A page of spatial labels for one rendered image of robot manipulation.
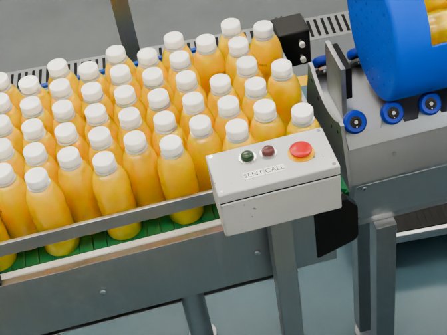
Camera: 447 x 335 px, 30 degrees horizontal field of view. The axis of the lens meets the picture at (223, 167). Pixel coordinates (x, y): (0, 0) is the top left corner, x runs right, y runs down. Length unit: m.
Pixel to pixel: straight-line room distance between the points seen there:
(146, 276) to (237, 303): 0.99
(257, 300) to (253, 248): 0.97
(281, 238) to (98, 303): 0.39
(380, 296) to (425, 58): 0.73
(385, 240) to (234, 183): 0.66
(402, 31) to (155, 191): 0.52
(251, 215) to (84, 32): 2.50
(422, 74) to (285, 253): 0.40
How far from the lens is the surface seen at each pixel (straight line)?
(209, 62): 1.66
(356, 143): 1.63
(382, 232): 1.88
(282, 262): 1.51
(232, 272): 1.62
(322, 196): 1.37
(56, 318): 1.64
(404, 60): 1.51
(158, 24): 3.70
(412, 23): 1.50
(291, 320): 1.65
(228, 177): 1.33
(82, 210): 1.53
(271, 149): 1.35
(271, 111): 1.47
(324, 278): 2.58
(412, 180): 1.75
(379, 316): 2.12
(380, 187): 1.73
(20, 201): 1.51
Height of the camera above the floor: 2.03
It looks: 44 degrees down
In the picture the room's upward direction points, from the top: 10 degrees counter-clockwise
